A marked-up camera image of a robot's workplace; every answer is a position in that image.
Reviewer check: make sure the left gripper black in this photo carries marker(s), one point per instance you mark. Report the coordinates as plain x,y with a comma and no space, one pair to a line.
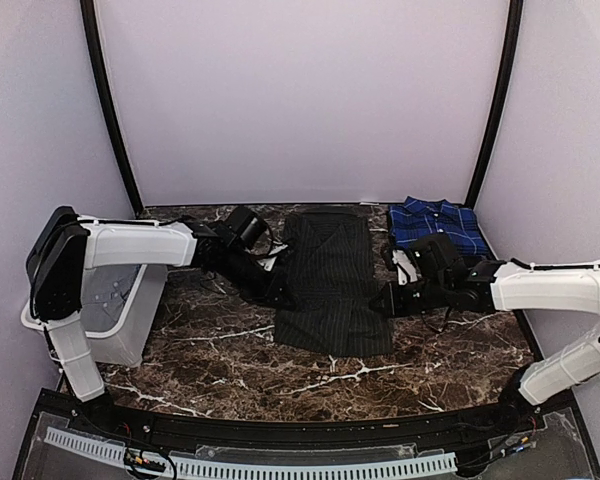
266,297

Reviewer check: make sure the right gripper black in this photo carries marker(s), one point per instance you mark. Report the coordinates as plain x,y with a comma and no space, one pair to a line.
394,306

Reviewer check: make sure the black pinstriped long sleeve shirt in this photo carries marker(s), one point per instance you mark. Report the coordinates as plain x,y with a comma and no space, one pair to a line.
331,274

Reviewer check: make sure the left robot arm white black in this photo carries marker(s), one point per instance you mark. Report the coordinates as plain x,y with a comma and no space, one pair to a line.
181,243

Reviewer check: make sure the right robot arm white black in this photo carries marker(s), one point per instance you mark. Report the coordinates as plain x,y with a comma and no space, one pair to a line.
428,280

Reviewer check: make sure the blue plaid folded shirt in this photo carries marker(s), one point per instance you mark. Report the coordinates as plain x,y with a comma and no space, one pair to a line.
414,219

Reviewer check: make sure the white plastic bin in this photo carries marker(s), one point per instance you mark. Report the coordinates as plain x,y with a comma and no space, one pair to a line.
55,268

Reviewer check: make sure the grey button shirt in bin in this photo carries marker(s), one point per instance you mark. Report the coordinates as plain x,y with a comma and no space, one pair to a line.
105,291

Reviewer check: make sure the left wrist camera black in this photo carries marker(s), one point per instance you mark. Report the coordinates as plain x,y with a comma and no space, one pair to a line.
244,229

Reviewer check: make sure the black front rail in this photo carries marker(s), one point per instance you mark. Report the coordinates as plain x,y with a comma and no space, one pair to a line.
463,428

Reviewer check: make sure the white slotted cable duct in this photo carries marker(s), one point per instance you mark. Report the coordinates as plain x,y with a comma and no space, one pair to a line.
213,462

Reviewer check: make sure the right black frame post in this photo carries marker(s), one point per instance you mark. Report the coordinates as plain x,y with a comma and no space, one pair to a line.
504,72

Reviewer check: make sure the black frame post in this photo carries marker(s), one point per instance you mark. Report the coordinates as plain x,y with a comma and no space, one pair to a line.
106,100
504,72

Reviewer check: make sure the left black frame post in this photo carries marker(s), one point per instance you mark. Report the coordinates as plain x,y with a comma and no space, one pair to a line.
106,100

